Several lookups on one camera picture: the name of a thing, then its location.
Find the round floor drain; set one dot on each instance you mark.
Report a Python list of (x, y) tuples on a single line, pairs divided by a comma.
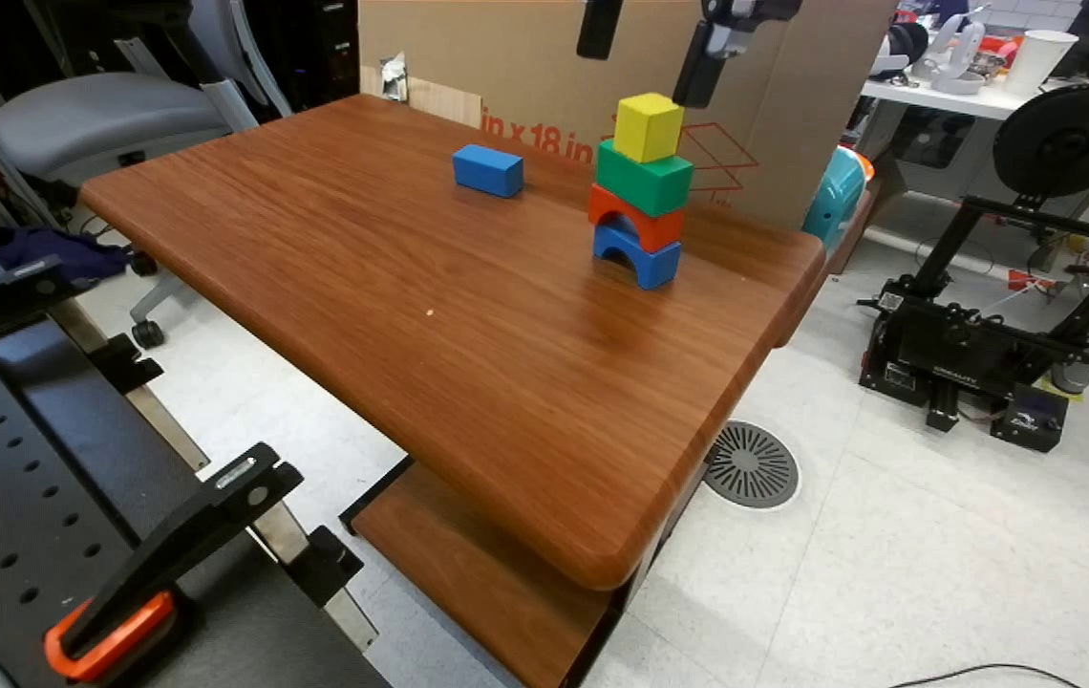
[(754, 464)]

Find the wooden table lower shelf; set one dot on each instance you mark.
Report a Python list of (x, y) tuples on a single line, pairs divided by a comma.
[(480, 575)]

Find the black 3D printer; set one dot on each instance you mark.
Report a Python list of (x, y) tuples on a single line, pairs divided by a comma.
[(948, 345)]

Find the large cardboard box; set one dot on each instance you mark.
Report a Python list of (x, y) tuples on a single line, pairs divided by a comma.
[(797, 101)]

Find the black filament spool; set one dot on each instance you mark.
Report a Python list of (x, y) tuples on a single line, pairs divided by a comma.
[(1067, 137)]

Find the white background table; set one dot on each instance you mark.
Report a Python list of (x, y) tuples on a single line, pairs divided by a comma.
[(948, 98)]

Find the black cabinet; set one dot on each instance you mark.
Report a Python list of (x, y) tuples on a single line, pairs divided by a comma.
[(305, 50)]

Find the yellow cube block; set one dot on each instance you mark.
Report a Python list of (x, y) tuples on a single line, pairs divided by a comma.
[(648, 127)]

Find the grey office chair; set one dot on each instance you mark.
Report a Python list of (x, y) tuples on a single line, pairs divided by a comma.
[(98, 115)]

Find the black perforated breadboard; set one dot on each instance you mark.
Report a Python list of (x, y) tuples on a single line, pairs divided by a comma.
[(8, 508)]

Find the white plastic container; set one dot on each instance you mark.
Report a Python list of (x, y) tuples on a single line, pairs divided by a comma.
[(1038, 61)]

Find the blue arch block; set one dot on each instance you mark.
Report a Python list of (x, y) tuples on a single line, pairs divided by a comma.
[(658, 270)]

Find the green rectangular block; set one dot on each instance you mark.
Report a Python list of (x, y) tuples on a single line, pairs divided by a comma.
[(644, 186)]

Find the blue rectangular block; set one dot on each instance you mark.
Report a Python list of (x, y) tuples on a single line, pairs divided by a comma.
[(487, 168)]

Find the dark blue cloth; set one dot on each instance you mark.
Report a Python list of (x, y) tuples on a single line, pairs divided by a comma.
[(57, 253)]

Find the orange arch block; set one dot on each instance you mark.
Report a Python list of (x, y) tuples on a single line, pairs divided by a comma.
[(658, 232)]

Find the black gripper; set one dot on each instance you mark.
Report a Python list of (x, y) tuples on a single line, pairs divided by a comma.
[(765, 8)]

